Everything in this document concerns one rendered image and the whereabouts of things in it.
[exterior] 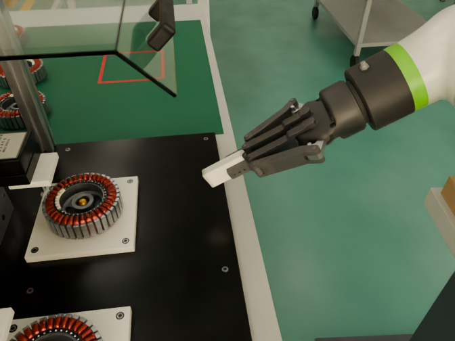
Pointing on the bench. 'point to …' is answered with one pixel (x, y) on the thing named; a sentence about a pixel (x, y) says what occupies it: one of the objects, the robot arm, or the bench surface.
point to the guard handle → (164, 28)
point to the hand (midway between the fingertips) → (227, 168)
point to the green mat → (130, 95)
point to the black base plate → (152, 196)
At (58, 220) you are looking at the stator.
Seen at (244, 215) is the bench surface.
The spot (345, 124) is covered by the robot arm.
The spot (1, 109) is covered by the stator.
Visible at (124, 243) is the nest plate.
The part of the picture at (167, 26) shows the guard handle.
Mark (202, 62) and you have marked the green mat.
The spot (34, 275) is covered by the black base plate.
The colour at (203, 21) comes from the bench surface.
